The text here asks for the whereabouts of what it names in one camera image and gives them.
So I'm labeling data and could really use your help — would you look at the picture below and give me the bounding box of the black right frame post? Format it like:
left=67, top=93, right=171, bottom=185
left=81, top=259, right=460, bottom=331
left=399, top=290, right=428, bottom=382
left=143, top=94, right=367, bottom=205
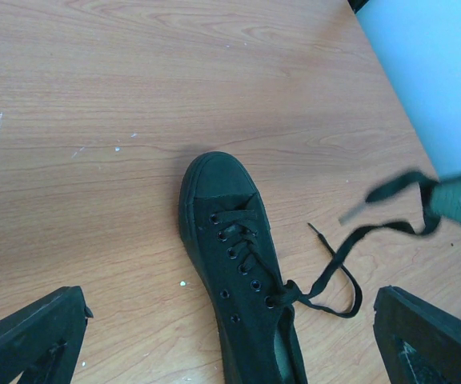
left=348, top=0, right=369, bottom=14

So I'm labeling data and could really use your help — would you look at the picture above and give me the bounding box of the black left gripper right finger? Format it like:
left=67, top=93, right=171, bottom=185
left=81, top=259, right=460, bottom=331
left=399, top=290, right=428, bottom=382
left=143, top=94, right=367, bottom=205
left=374, top=286, right=461, bottom=383

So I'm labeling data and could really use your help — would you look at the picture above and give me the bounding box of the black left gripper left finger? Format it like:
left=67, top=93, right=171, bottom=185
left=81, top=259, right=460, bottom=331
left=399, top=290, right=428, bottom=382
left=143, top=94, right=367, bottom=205
left=0, top=286, right=93, bottom=383

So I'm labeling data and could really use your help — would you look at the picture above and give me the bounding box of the black canvas sneaker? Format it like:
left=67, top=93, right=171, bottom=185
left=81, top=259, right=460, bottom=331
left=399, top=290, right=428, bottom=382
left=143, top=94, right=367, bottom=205
left=178, top=151, right=307, bottom=383

